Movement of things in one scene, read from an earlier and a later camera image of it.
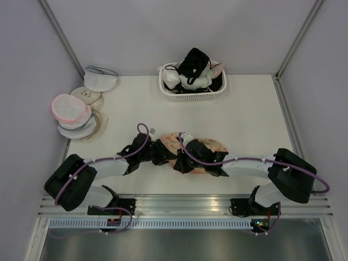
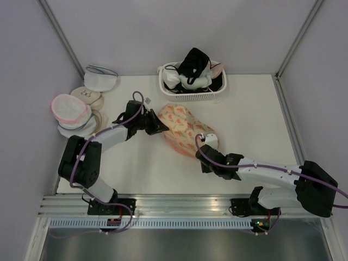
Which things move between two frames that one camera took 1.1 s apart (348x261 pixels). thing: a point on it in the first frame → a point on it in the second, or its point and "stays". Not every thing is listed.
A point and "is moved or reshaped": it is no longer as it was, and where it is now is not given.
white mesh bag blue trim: x=99 y=79 stays
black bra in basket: x=194 y=64 stays
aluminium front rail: x=194 y=205 stays
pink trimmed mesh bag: x=69 y=108 stays
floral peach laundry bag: x=171 y=140 is moved or reshaped
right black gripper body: x=187 y=164 → x=207 y=169
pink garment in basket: x=216 y=69 stays
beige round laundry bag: x=94 y=99 stays
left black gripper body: x=158 y=155 → x=150 y=125
